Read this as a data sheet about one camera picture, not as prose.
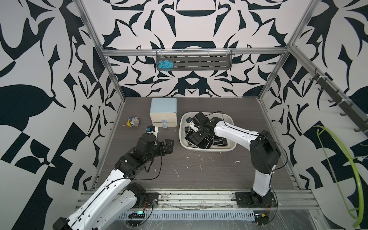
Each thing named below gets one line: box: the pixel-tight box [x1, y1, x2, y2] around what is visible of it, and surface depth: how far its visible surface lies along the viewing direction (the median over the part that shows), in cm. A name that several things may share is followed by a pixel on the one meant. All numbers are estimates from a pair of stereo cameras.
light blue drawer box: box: [149, 97, 178, 129], surface depth 96 cm
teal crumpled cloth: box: [157, 59, 174, 72], surface depth 93 cm
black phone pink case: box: [213, 134, 228, 148], surface depth 93 cm
